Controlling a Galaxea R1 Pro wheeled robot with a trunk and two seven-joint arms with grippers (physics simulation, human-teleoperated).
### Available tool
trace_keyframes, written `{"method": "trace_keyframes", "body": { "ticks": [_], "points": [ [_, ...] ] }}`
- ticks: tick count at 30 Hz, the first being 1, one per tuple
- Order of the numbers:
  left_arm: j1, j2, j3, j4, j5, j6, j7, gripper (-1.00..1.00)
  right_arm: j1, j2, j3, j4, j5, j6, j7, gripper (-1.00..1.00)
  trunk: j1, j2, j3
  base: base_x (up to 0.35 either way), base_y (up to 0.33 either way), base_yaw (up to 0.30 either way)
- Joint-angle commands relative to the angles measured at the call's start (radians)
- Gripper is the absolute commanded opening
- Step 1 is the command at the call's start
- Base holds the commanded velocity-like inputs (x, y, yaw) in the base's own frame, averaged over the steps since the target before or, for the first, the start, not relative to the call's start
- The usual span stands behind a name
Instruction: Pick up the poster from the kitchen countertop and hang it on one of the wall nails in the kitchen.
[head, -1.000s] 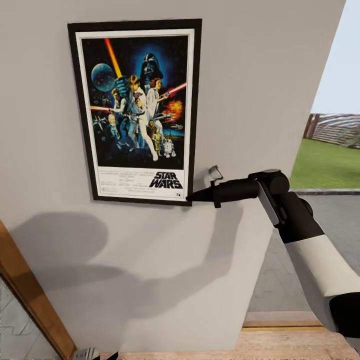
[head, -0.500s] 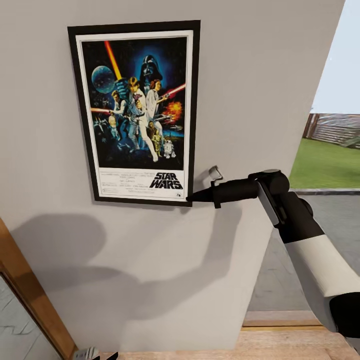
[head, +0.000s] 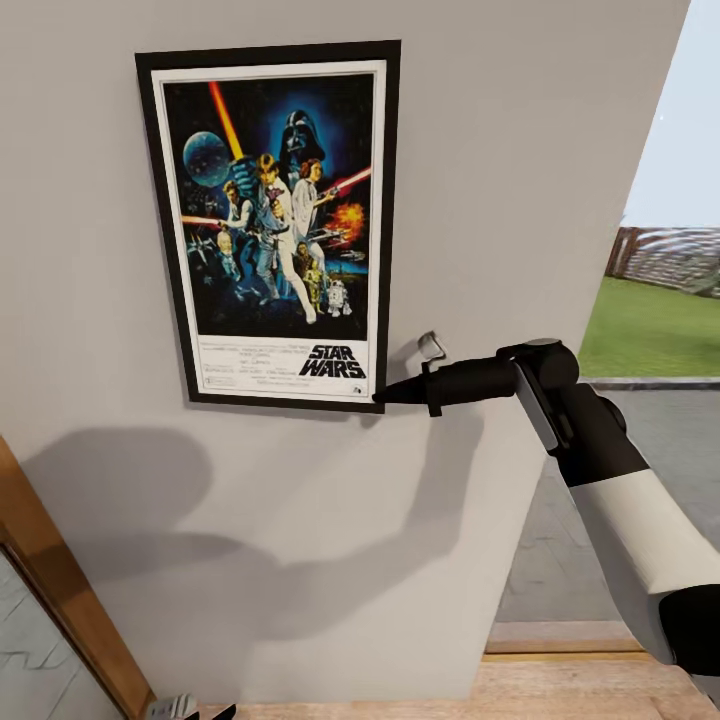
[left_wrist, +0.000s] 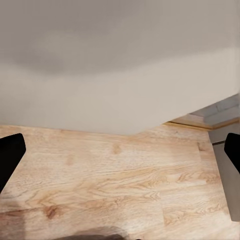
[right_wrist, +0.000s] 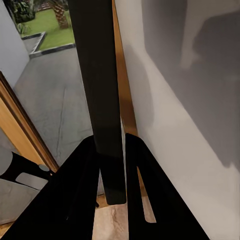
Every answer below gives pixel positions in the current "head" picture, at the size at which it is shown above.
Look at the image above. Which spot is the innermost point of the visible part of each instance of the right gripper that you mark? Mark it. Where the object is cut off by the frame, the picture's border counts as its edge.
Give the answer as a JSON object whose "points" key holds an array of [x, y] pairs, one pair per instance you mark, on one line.
{"points": [[460, 382]]}

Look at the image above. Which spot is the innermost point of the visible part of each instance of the door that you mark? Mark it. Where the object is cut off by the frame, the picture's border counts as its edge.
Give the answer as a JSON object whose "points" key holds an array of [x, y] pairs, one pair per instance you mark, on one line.
{"points": [[61, 658]]}

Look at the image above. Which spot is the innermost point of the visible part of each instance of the poster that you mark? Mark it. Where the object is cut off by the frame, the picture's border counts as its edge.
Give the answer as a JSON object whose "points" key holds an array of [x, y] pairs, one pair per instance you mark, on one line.
{"points": [[274, 169]]}

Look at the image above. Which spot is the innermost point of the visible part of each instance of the fixed window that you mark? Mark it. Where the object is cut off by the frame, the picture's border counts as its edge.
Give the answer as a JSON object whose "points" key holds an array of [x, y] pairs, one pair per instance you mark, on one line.
{"points": [[652, 346]]}

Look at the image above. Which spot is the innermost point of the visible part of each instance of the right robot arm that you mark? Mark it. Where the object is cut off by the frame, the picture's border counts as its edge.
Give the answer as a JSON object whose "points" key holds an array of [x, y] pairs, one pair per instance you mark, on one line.
{"points": [[663, 576]]}

